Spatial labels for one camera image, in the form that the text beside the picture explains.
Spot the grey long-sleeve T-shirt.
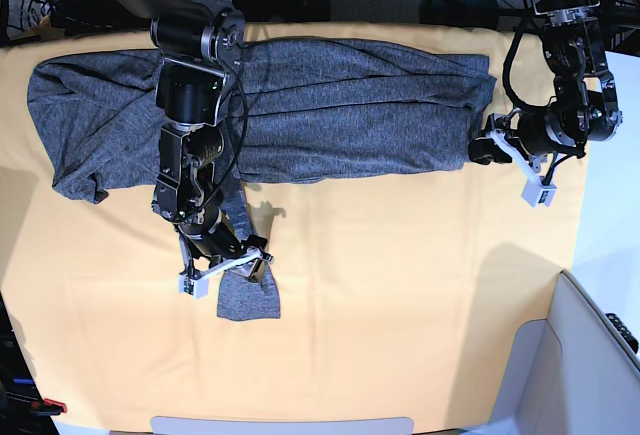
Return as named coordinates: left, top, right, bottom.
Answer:
left=25, top=38, right=499, bottom=322

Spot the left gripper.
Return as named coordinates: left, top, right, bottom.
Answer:
left=469, top=109, right=575, bottom=165

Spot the red clamp left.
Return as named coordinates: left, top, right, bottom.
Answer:
left=28, top=399, right=67, bottom=417

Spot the yellow table cloth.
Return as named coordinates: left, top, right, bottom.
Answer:
left=1, top=33, right=588, bottom=432

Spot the white box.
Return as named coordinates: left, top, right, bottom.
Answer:
left=485, top=272, right=639, bottom=434

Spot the black remote control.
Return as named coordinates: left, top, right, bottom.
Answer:
left=606, top=313, right=639, bottom=354

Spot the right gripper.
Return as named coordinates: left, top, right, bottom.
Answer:
left=174, top=209, right=273, bottom=283

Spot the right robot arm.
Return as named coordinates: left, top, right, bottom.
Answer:
left=117, top=0, right=272, bottom=297

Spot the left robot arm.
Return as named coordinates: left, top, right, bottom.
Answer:
left=468, top=0, right=622, bottom=165

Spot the dark round stool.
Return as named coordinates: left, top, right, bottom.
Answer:
left=419, top=0, right=500, bottom=30

